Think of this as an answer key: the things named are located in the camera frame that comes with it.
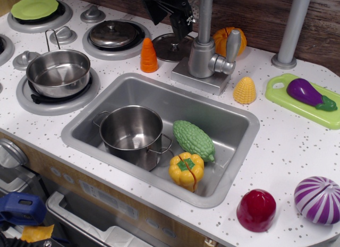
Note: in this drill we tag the front grey stove burner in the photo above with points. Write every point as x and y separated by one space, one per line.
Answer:
24 93

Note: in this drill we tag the yellow cloth scrap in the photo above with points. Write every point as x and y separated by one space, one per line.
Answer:
32 234

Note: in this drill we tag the steel pot lid on burner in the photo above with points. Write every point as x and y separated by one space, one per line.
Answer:
112 34

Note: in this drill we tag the flat steel lid on counter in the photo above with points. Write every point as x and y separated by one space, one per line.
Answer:
169 48

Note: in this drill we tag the purple toy eggplant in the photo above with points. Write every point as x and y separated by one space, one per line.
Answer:
302 90

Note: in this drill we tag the blue clamp tool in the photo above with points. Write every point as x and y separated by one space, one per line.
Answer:
22 209

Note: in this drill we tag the yellow toy corn piece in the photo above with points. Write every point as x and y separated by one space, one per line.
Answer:
245 91

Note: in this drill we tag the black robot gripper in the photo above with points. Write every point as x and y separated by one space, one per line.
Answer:
158 10

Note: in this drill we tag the grey stove knob front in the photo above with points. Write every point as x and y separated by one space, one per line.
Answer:
22 61

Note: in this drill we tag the light green cutting board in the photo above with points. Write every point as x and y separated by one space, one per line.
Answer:
276 92

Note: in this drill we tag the yellow toy bell pepper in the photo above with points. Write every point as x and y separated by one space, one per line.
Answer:
187 170

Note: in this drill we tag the grey toy sink basin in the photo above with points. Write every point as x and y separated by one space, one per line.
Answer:
231 129

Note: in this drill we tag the orange toy carrot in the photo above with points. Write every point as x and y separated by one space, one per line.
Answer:
148 60

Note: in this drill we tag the orange toy pumpkin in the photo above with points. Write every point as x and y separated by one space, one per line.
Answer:
221 36

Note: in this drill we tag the dark red toy fruit half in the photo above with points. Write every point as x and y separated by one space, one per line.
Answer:
256 210

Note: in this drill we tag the grey stove knob back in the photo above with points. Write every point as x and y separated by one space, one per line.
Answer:
92 15

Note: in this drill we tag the far left grey stove burner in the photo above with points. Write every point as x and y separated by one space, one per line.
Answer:
8 49

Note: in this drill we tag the grey stove burner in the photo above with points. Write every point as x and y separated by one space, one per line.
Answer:
57 19
24 93
120 53
8 49

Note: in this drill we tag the back left grey stove burner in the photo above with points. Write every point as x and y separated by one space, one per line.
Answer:
57 19

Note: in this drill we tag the grey stove knob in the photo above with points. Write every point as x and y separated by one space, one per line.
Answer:
92 15
63 36
22 61

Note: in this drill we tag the steel pot with handles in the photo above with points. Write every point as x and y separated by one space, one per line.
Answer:
134 133

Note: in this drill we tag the green toy bitter gourd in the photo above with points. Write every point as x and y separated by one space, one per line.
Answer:
194 140

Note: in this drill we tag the silver toy faucet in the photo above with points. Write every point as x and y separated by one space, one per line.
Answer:
205 69

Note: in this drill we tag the purple striped toy onion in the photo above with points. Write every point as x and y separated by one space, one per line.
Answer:
317 199

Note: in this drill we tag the back right grey stove burner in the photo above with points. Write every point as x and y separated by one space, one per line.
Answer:
120 53

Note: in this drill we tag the steel pan with wire handle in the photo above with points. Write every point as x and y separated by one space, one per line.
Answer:
59 73

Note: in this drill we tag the grey stove knob middle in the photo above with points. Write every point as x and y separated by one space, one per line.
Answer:
63 36

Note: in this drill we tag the grey oven door handle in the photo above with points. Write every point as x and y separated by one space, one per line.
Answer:
113 236

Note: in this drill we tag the green toy plate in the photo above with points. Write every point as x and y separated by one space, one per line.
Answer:
34 9

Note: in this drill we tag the grey support pole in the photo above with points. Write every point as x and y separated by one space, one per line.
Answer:
285 59

